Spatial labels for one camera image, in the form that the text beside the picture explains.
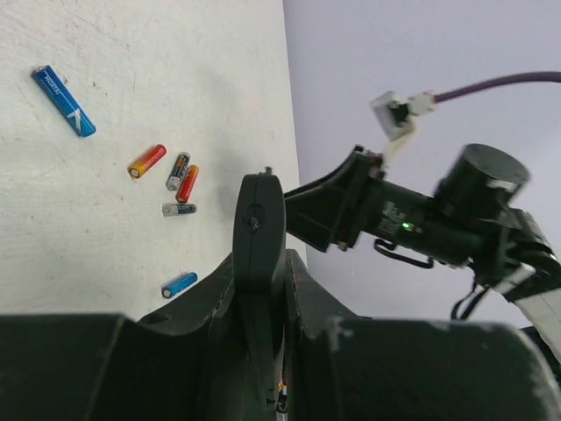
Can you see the blue battery bottom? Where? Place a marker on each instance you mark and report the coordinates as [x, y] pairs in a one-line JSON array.
[[178, 284]]

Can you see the black battery lying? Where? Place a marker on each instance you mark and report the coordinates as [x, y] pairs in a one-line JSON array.
[[178, 209]]

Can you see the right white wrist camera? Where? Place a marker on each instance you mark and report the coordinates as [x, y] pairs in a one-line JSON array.
[[397, 120]]

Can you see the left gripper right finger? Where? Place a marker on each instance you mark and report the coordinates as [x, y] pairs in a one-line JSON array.
[[341, 366]]

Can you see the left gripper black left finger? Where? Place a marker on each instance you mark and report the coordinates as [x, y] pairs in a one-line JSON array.
[[180, 362]]

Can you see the blue battery left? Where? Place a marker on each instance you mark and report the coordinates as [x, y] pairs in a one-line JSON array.
[[64, 101]]

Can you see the blue battery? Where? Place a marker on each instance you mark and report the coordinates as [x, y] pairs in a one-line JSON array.
[[178, 284], [64, 101]]

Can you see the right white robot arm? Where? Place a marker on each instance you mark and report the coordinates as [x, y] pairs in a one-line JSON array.
[[466, 222]]

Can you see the red orange battery right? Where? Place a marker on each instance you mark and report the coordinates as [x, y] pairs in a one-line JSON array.
[[187, 184]]

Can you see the red battery middle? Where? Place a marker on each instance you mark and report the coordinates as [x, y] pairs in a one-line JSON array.
[[146, 161]]

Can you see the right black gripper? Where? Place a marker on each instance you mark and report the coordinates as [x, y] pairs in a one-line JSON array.
[[326, 212]]

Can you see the black battery upright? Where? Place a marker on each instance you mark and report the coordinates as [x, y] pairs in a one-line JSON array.
[[178, 171]]

